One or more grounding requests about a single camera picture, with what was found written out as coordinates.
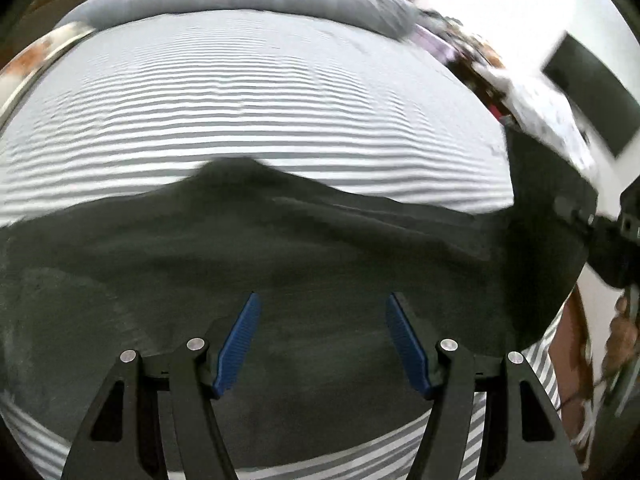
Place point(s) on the pile of mixed bedding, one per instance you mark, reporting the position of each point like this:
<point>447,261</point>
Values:
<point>460,40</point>

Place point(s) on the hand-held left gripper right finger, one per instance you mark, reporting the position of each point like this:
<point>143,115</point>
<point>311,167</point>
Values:
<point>407,345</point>

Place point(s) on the black wall television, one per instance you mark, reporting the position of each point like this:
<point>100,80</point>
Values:
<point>595,90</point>

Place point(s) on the person's right hand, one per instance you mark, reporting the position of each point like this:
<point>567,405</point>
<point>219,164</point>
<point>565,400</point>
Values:
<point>625,325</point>

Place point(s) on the floral pillow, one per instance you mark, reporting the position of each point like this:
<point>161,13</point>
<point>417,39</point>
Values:
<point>35,60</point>

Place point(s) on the bed with striped sheet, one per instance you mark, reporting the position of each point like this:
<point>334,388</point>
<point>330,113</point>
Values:
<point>200,100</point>

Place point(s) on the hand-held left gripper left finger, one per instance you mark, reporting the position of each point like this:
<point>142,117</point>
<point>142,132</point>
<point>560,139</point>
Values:
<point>237,345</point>

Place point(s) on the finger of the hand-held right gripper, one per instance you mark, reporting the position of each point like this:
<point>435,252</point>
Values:
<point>575,212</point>

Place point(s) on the dark grey denim pants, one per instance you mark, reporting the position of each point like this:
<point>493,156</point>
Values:
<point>300,260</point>

